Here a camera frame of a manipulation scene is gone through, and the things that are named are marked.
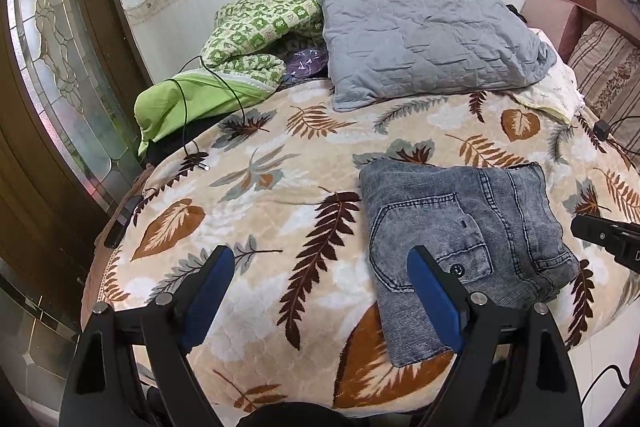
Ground black cable on quilt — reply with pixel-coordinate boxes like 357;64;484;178
164;53;252;170

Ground grey quilted pillow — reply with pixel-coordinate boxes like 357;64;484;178
318;0;556;112

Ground striped brown cushion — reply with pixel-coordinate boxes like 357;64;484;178
568;20;639;167

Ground black charger adapter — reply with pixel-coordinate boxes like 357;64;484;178
592;119;611;142

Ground pink headboard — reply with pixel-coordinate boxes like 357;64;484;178
521;0;639;61

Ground leaf pattern beige blanket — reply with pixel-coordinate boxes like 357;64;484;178
81;80;639;416

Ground green patterned quilt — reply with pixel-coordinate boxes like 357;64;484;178
134;0;323;156

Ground wooden door with glass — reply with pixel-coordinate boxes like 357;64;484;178
1;0;151;324

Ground purple patterned cloth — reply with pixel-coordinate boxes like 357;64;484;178
283;48;329;82

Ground blue denim pants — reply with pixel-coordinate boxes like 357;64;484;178
359;159;578;367

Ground cream white cloth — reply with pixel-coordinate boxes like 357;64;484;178
510;28;585;126

